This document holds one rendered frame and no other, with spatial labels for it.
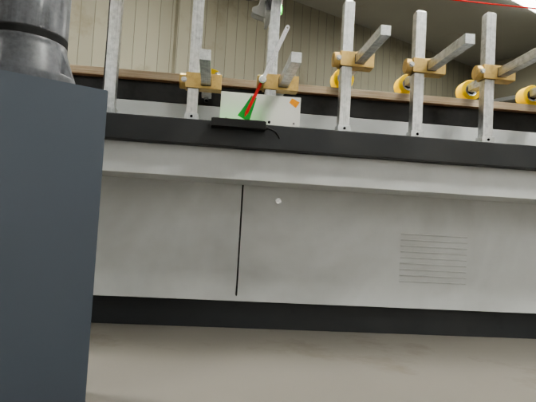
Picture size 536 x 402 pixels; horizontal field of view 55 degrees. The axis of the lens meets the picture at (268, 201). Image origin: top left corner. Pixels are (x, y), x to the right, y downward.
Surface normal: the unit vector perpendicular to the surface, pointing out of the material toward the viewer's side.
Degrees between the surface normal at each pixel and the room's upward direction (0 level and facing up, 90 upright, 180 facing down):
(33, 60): 70
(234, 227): 90
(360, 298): 90
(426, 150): 90
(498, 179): 90
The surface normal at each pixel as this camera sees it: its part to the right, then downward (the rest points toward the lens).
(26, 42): 0.45, -0.36
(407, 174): 0.11, -0.04
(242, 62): 0.56, -0.01
